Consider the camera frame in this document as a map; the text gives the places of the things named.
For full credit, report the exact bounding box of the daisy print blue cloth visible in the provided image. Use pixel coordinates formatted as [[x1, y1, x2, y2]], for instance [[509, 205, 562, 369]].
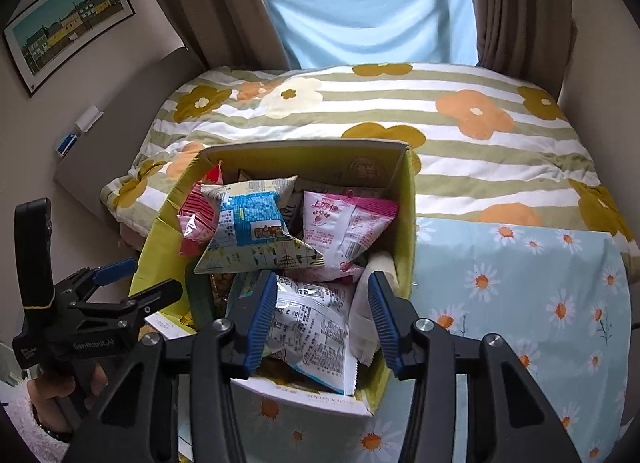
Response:
[[234, 217, 631, 462]]

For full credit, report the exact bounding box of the brown curtain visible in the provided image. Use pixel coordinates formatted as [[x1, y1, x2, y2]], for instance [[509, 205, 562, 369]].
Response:
[[157, 0, 291, 71], [473, 0, 575, 97]]

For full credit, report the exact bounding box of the pink strawberry snack bag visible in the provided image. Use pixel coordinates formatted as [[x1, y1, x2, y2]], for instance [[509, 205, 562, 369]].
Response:
[[286, 191, 399, 283]]

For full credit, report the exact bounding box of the red striped snack pack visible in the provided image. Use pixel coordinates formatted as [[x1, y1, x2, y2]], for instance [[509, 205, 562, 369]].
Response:
[[178, 161, 224, 256]]

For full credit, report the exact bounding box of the framed wall picture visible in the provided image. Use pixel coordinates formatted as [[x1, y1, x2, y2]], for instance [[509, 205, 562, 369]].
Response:
[[3, 0, 134, 95]]

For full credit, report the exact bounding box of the packaged waffle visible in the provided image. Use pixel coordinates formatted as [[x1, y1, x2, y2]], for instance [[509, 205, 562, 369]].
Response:
[[368, 251, 399, 294]]

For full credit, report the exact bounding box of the person left hand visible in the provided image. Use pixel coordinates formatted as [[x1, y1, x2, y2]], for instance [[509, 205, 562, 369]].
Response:
[[27, 365, 108, 443]]

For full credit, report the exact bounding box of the light blue window sheet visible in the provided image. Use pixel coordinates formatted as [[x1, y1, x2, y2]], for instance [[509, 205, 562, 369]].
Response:
[[266, 0, 478, 69]]

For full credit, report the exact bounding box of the white blue wall device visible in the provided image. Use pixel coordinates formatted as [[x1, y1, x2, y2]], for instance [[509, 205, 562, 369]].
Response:
[[54, 106, 104, 159]]

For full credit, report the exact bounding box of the flower striped quilt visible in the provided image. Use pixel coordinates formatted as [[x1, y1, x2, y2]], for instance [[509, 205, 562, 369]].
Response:
[[101, 64, 639, 275]]

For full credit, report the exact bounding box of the brown left curtain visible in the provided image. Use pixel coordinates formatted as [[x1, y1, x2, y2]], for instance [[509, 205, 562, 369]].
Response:
[[157, 0, 291, 71]]

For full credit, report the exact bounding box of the white blue snack bag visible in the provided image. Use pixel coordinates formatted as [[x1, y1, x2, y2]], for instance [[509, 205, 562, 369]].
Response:
[[264, 275, 358, 396]]

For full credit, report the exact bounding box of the yellow green cardboard box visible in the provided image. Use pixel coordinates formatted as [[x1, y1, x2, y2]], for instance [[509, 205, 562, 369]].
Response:
[[128, 138, 422, 418]]

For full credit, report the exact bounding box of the brown right curtain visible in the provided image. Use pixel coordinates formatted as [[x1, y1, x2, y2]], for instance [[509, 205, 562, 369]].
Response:
[[473, 0, 575, 97]]

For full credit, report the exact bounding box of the blue yellow snack bag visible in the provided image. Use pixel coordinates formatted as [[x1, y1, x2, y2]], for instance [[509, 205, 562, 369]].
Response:
[[194, 176, 323, 275]]

